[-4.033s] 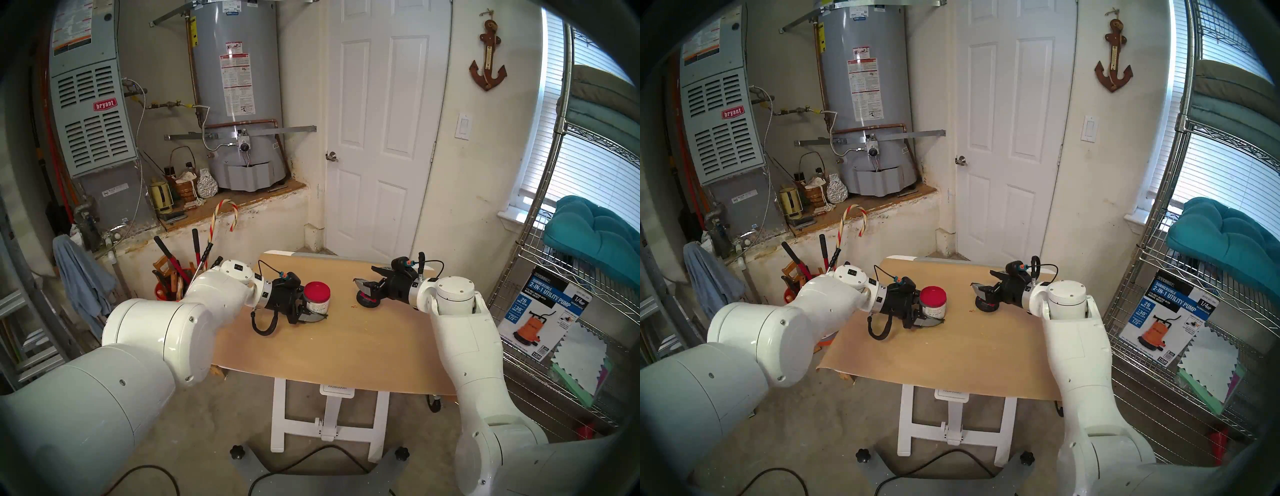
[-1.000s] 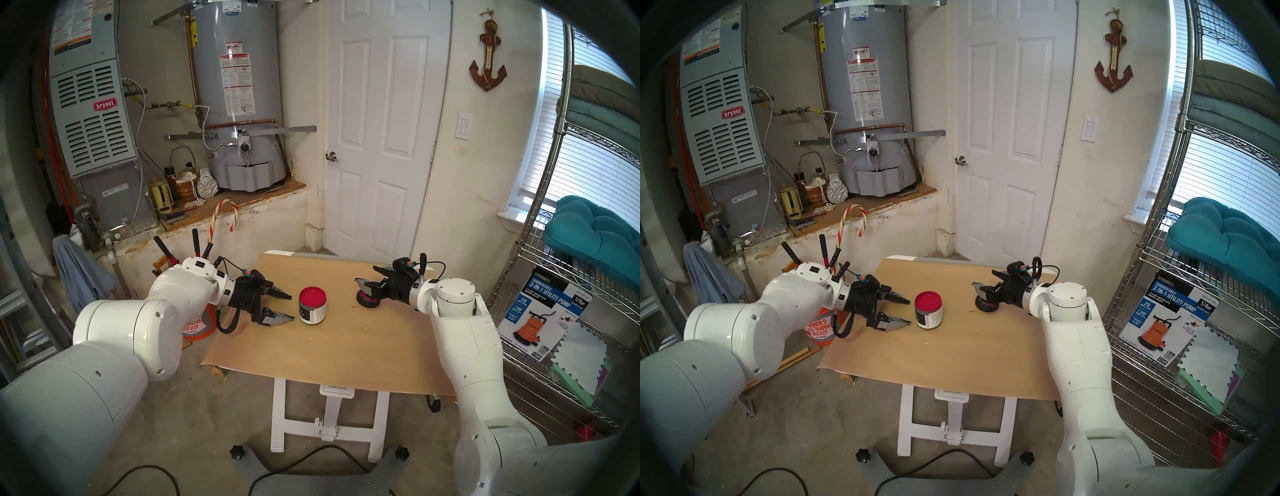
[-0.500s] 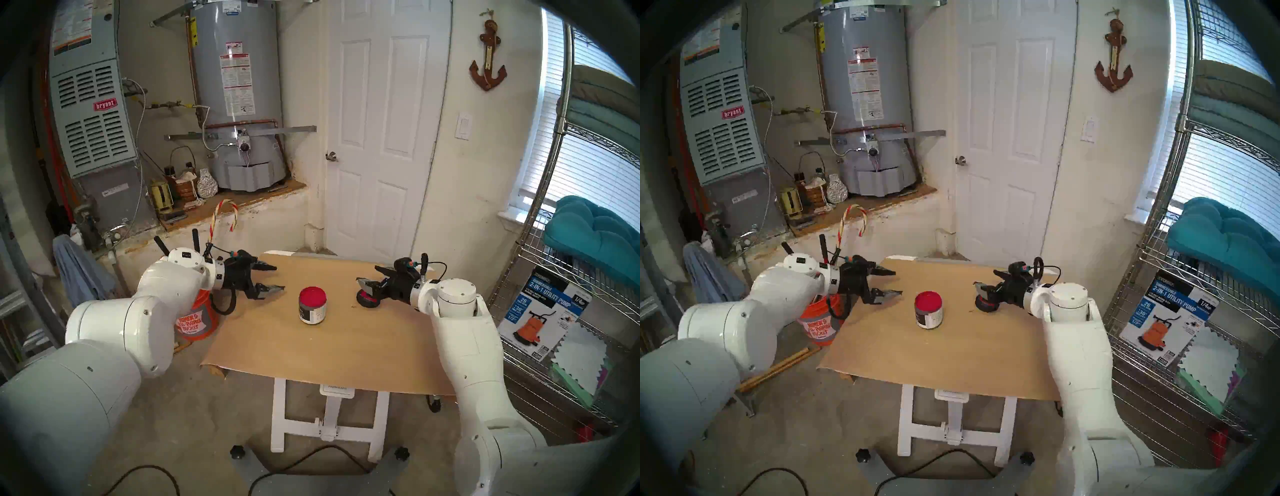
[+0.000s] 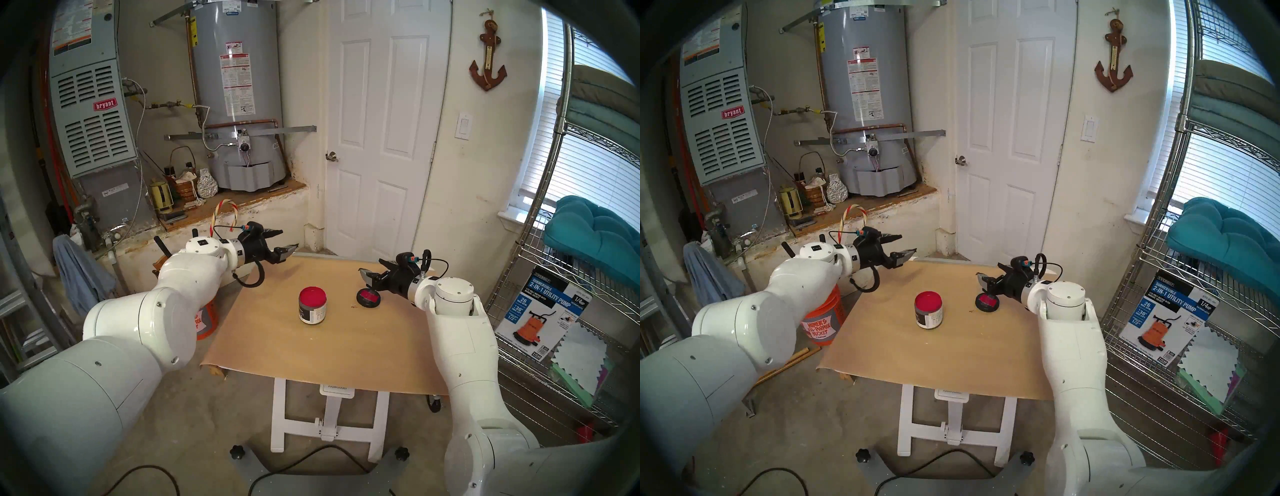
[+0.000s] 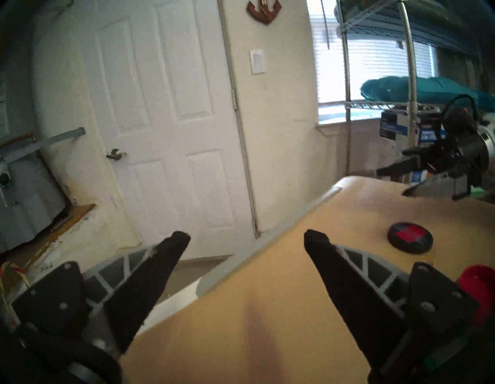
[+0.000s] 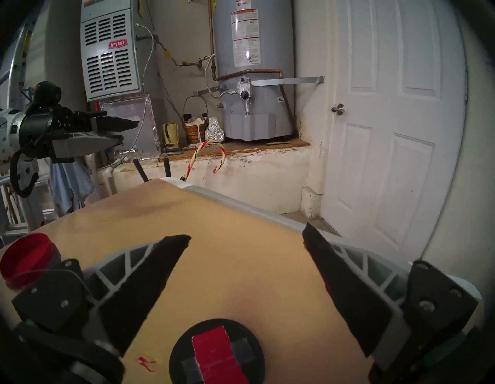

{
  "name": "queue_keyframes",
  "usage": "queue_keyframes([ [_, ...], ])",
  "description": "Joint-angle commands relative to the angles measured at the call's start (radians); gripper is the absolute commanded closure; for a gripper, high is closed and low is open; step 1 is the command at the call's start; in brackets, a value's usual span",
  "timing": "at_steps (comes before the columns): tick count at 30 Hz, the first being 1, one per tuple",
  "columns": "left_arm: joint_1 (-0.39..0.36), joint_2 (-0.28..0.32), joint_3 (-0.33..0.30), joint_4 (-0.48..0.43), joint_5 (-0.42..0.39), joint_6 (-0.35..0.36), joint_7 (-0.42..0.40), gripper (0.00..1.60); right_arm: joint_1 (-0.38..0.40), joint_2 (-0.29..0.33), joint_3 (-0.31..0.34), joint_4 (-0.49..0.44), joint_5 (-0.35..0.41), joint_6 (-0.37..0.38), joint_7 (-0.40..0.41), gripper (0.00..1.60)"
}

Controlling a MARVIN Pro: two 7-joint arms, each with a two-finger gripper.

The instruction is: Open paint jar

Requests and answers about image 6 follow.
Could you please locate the wicker basket with handle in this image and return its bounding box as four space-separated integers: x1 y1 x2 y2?
183 95 210 144

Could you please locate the grey water heater tank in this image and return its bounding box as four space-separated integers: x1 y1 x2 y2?
213 0 295 141

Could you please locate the blue hanging cloth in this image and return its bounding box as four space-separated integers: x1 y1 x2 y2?
49 157 96 214

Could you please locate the metal heater strap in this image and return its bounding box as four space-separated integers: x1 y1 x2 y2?
193 76 324 97

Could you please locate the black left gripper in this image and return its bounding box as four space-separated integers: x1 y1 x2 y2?
19 105 139 162

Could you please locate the white panel door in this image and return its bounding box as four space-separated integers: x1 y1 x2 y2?
321 0 467 252

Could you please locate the grey bryant furnace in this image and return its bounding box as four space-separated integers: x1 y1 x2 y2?
80 0 161 155

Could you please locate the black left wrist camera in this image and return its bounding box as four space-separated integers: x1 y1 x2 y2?
29 81 62 113

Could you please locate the white platform with wooden top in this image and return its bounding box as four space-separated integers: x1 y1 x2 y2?
97 139 314 217

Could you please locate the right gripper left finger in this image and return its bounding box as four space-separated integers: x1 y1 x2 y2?
12 234 191 384

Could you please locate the crumpled foil lump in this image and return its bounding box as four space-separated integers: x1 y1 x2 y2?
204 117 225 143

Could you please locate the striped candy cane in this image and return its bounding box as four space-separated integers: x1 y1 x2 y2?
185 140 227 181

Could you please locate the gas line with yellow valve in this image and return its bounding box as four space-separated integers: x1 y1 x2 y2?
154 34 214 69

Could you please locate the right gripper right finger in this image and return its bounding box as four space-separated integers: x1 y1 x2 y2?
302 223 478 384

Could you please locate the white pvc pipe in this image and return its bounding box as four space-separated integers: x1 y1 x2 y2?
91 155 117 199

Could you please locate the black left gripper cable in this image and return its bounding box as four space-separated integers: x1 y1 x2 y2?
10 149 40 198

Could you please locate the aluminium step ladder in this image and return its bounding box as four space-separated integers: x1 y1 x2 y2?
0 23 34 110

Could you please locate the black lid with red tape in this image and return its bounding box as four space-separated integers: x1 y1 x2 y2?
169 319 266 384

